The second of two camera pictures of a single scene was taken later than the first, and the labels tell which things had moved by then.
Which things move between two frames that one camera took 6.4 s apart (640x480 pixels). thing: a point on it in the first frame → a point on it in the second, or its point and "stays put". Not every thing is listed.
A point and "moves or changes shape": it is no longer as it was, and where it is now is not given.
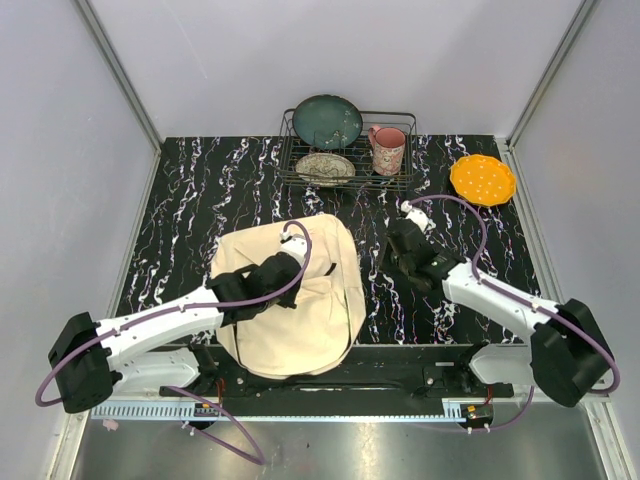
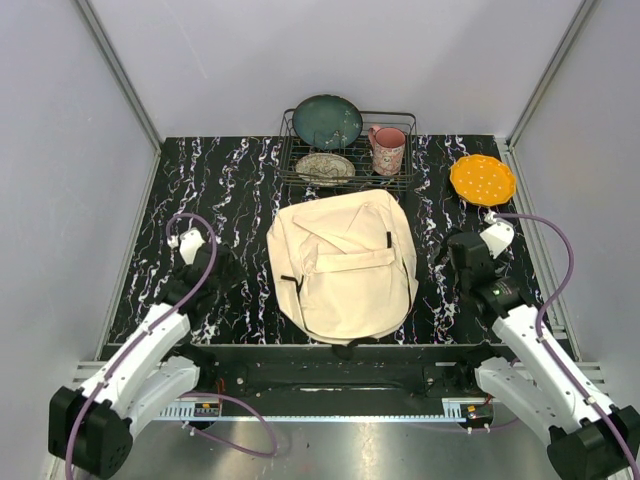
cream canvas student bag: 327,323 moves or changes shape
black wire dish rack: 348,149 stays put
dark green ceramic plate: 327,122 stays put
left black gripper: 289,302 → 233,275
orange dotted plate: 483,180 stays put
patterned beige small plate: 325,169 stays put
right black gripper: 387,245 → 497,267
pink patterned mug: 388,148 stays put
